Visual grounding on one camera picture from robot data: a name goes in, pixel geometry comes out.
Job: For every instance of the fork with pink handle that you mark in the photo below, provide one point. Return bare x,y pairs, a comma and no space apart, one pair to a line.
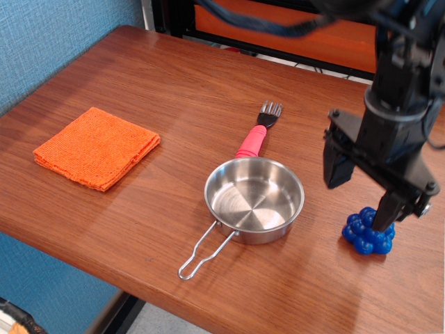
268,116

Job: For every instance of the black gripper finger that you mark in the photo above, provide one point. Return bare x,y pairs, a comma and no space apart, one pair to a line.
337,164
389,210

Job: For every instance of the black table leg frame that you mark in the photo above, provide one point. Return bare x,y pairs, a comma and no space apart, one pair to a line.
118,315

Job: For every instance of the folded orange cloth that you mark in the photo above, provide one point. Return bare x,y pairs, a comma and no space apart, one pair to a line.
97,149

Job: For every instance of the stainless steel pan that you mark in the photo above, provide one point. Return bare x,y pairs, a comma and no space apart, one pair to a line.
253,201

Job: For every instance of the orange object bottom left corner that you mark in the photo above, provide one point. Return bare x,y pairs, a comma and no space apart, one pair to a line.
17,320

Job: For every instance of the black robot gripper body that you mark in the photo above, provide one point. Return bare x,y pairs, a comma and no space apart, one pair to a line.
387,145

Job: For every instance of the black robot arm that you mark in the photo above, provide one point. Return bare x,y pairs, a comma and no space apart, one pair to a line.
401,107

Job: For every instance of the blue plastic grape bunch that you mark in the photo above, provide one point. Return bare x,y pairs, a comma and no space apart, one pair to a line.
358,231

